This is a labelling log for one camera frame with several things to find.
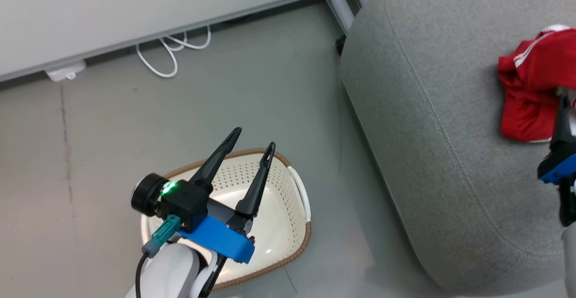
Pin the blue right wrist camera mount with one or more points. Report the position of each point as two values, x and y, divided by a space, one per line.
560 169

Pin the grey fabric ottoman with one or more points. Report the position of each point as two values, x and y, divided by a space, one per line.
450 109

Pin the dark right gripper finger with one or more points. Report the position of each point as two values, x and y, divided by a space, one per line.
562 127

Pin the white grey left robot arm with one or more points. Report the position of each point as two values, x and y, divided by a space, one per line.
171 271

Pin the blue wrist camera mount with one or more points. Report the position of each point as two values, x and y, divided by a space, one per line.
560 169
216 239

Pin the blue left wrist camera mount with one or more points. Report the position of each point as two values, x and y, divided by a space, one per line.
216 239

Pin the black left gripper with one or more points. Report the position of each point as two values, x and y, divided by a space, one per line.
184 203

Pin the cream perforated laundry basket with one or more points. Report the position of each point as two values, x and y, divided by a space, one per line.
281 217

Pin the red white striped garment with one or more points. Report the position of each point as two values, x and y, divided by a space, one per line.
533 91

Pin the small black caster wheel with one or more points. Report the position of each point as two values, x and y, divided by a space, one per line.
340 45

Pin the wide white partition panel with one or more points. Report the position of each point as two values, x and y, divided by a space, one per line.
135 5

